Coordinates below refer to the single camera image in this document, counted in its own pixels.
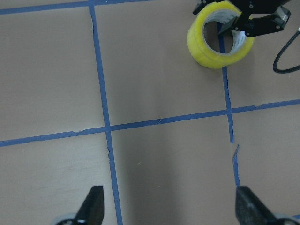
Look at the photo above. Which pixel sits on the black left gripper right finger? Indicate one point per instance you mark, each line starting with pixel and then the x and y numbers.
pixel 249 209

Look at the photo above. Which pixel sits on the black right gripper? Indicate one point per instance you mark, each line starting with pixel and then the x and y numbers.
pixel 257 17

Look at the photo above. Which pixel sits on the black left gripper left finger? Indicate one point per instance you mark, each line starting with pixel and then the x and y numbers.
pixel 91 211

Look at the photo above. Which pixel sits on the yellow tape roll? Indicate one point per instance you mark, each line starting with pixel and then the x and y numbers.
pixel 198 47

